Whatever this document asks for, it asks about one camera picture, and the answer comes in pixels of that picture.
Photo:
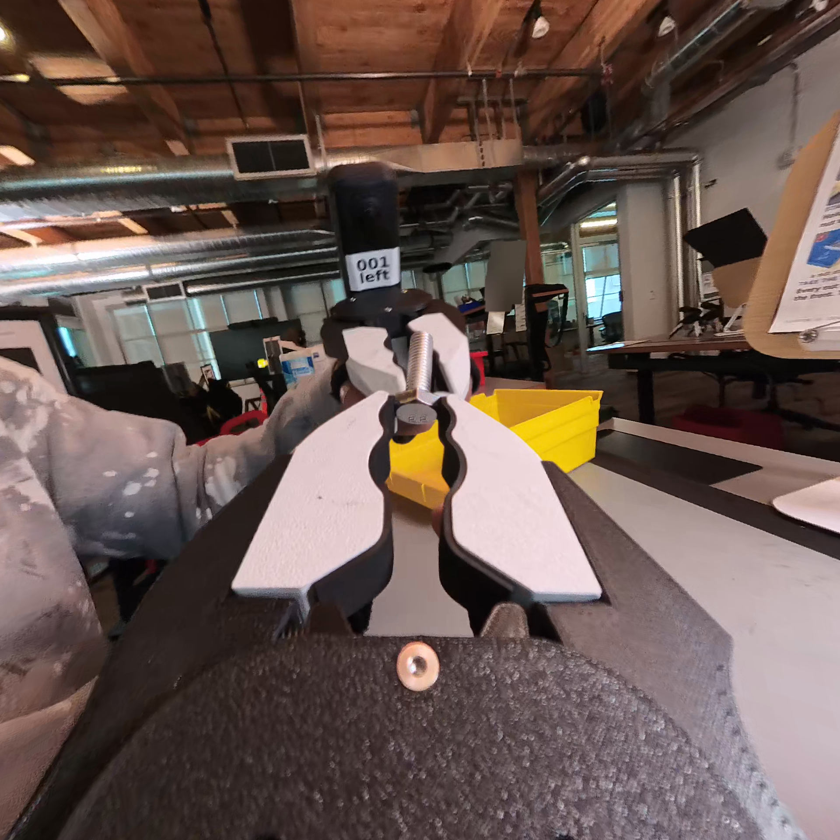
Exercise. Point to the black display board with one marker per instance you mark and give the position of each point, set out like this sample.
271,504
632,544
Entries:
728,236

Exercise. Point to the white folding stand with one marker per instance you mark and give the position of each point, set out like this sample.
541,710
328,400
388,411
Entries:
732,321

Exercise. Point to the wooden document board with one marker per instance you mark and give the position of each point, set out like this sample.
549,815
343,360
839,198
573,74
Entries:
768,295

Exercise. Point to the black monitor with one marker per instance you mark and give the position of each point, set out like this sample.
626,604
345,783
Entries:
243,348

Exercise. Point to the brown wooden desk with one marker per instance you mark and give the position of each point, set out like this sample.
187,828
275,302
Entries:
656,344

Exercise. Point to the person's patterned sweatshirt torso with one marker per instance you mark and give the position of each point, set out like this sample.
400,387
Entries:
39,656

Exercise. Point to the silver ventilation duct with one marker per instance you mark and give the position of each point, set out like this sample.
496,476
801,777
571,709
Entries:
623,161
131,184

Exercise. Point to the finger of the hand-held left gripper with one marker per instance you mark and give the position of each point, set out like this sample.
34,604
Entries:
367,361
449,354

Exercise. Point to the yellow plastic bin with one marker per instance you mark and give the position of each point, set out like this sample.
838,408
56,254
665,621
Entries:
544,420

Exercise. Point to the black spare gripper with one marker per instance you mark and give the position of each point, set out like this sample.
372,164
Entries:
695,321

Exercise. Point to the small wooden board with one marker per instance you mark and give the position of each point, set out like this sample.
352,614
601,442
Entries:
735,282

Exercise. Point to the silver hex bolt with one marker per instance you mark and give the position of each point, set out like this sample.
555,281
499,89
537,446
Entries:
415,417

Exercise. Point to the white air vent grille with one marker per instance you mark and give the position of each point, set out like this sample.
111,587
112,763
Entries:
269,156

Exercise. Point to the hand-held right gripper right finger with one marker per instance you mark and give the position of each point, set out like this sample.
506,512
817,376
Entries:
512,518

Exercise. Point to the blue white wipes canister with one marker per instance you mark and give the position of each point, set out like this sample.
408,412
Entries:
298,371

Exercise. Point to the person's left forearm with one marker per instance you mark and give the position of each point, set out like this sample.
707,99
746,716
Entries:
131,485

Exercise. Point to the red plastic basket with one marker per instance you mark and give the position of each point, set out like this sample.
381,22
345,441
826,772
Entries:
239,423

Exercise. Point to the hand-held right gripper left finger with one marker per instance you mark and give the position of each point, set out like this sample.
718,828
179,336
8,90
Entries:
315,518

